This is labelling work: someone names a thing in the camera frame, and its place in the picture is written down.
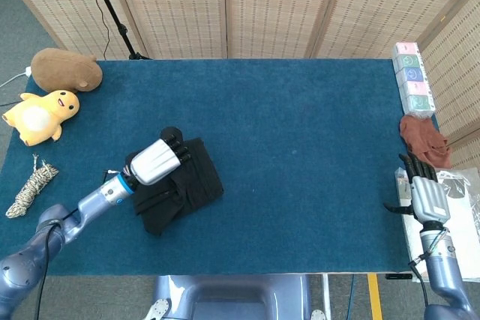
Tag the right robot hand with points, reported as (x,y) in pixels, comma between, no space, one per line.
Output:
(429,200)

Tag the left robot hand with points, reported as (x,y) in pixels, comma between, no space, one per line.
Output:
(155,164)

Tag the white power strip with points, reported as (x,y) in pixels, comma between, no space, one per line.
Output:
(27,70)

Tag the clear bag with white garment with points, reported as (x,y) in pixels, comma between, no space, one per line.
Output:
(463,230)

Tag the bamboo folding screen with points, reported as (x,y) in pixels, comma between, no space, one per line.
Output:
(270,5)

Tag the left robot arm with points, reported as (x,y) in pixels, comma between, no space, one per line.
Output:
(90,207)

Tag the brown cloth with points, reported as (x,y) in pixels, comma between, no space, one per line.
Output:
(427,140)

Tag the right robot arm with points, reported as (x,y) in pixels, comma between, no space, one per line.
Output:
(444,279)

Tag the black trousers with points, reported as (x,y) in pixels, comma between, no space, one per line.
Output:
(195,185)

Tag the blue table cloth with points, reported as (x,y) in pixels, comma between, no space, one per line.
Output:
(285,204)

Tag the white table leg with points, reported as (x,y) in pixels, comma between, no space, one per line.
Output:
(325,297)

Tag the black tripod stand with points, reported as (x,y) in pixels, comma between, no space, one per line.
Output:
(112,12)

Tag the tissue pack bundle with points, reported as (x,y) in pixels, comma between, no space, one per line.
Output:
(412,80)

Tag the yellow plush toy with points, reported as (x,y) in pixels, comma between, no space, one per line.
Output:
(33,117)

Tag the brown capybara plush toy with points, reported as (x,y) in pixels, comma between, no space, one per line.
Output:
(63,70)

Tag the blue robot torso base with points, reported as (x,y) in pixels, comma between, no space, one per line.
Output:
(228,297)

